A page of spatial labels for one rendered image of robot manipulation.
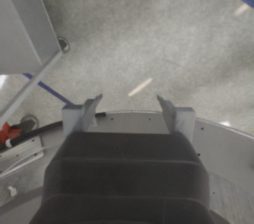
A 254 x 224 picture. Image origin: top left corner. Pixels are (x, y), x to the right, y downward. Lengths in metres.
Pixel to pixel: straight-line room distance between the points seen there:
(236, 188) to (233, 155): 0.10
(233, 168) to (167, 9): 0.74
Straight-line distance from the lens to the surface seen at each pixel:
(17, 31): 0.90
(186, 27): 1.02
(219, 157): 0.59
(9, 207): 0.59
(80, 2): 1.05
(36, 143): 0.73
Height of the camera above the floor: 0.95
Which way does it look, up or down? 49 degrees down
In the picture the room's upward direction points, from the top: 167 degrees counter-clockwise
